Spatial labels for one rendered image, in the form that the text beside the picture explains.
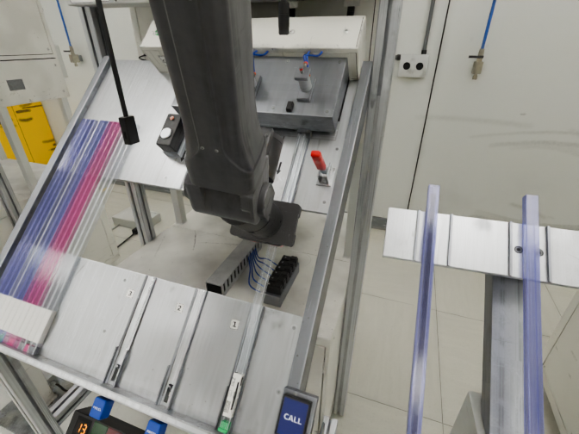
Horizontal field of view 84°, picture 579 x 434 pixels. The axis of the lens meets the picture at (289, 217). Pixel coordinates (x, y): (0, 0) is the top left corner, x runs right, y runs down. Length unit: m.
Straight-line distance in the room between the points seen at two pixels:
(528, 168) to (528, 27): 0.75
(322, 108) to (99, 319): 0.56
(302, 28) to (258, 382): 0.64
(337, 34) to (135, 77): 0.52
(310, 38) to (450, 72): 1.56
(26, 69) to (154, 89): 1.01
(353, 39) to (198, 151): 0.46
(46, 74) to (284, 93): 1.40
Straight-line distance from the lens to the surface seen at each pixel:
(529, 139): 2.32
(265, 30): 0.74
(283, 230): 0.48
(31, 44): 1.87
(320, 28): 0.71
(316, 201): 0.58
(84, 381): 0.70
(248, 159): 0.27
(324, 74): 0.66
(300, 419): 0.50
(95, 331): 0.72
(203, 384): 0.60
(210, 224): 1.26
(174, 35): 0.22
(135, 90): 0.93
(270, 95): 0.65
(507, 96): 2.24
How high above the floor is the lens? 1.24
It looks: 29 degrees down
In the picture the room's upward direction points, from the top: straight up
